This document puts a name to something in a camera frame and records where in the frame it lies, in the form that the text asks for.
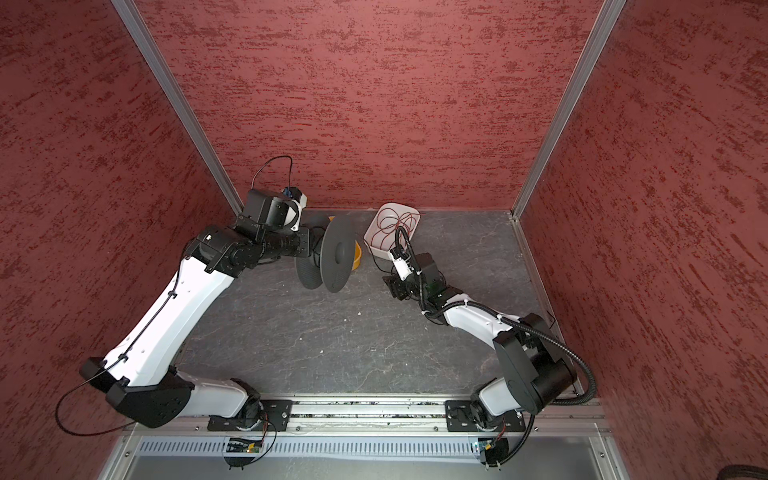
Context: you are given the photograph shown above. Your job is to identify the red thin cable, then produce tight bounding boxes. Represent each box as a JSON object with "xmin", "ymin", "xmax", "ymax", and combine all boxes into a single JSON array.
[{"xmin": 371, "ymin": 207, "xmax": 419, "ymax": 250}]

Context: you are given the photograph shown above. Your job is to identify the aluminium corner post right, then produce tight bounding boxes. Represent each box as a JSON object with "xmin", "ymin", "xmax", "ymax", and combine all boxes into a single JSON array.
[{"xmin": 509, "ymin": 0, "xmax": 628, "ymax": 221}]

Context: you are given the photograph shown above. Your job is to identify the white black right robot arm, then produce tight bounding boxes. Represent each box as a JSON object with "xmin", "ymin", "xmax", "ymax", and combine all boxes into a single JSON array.
[{"xmin": 384, "ymin": 247, "xmax": 577, "ymax": 430}]

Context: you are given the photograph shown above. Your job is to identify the grey perforated cable spool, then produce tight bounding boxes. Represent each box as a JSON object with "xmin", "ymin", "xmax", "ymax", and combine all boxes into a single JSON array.
[{"xmin": 295, "ymin": 213, "xmax": 356, "ymax": 293}]

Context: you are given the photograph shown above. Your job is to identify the left small circuit board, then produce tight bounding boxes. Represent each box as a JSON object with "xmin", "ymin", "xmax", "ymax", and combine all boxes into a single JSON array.
[{"xmin": 223, "ymin": 438, "xmax": 264, "ymax": 469}]

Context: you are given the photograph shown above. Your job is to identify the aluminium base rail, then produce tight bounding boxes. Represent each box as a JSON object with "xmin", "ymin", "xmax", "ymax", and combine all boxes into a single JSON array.
[{"xmin": 128, "ymin": 394, "xmax": 610, "ymax": 436}]

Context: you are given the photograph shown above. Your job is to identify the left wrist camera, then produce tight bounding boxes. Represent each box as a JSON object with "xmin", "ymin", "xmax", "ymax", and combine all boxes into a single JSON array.
[{"xmin": 237, "ymin": 187, "xmax": 308, "ymax": 231}]

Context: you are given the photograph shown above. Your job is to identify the black corrugated cable conduit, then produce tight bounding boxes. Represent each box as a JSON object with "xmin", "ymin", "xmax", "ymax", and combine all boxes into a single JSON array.
[{"xmin": 392, "ymin": 226, "xmax": 598, "ymax": 407}]

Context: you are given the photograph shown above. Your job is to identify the yellow plastic tray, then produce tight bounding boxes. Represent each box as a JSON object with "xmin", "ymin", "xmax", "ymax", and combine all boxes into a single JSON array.
[{"xmin": 328, "ymin": 215, "xmax": 362, "ymax": 271}]

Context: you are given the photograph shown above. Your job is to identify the aluminium corner post left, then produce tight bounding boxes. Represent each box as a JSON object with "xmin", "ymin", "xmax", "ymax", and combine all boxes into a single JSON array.
[{"xmin": 111, "ymin": 0, "xmax": 244, "ymax": 215}]

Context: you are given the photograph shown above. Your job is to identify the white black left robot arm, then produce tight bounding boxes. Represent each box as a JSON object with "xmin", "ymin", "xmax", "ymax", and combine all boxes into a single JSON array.
[{"xmin": 81, "ymin": 225, "xmax": 318, "ymax": 431}]

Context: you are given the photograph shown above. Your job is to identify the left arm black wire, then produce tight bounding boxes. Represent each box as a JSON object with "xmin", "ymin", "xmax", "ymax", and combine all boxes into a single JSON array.
[{"xmin": 55, "ymin": 154, "xmax": 295, "ymax": 438}]

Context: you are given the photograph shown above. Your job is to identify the right small circuit board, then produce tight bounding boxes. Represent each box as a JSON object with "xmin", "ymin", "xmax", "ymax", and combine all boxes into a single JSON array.
[{"xmin": 474, "ymin": 438, "xmax": 510, "ymax": 469}]

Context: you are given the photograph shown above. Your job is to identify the white plastic tray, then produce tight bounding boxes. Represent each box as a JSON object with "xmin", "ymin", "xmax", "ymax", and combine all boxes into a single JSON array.
[{"xmin": 363, "ymin": 202, "xmax": 421, "ymax": 260}]

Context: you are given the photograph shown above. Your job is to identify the small circuit board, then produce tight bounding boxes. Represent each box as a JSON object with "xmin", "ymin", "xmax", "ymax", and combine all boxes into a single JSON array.
[
  {"xmin": 223, "ymin": 438, "xmax": 264, "ymax": 469},
  {"xmin": 474, "ymin": 438, "xmax": 510, "ymax": 469}
]

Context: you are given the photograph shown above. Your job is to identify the aluminium corner post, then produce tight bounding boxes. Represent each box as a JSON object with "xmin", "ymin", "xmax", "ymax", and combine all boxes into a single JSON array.
[
  {"xmin": 111, "ymin": 0, "xmax": 244, "ymax": 215},
  {"xmin": 509, "ymin": 0, "xmax": 628, "ymax": 221}
]

